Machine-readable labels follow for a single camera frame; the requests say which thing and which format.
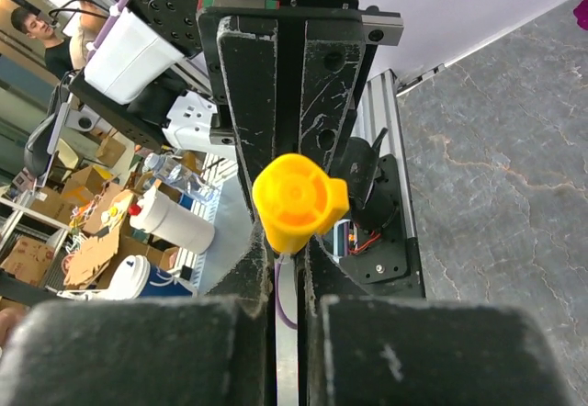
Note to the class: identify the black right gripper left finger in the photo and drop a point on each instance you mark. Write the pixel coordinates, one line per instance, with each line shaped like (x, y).
(215, 349)

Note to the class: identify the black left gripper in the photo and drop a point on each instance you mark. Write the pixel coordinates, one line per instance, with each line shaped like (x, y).
(286, 57)

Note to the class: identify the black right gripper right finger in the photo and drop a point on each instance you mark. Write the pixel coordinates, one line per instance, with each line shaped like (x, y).
(398, 348)

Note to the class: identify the yellow marker cap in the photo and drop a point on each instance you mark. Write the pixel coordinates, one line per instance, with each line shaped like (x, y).
(295, 199)

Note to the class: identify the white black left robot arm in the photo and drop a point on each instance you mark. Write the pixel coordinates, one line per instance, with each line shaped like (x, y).
(147, 74)

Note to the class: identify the blue white container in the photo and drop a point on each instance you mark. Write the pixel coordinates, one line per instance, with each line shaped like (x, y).
(135, 277)

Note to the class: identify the white plastic jug red cap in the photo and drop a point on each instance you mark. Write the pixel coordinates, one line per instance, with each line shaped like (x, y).
(157, 214)

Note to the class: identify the clear plastic water bottle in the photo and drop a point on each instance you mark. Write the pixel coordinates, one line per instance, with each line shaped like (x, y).
(181, 178)

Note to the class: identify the person in black shirt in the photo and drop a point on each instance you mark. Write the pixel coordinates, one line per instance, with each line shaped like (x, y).
(61, 55)

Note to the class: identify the purple snack bag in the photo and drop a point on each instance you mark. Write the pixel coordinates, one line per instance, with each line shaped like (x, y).
(581, 14)

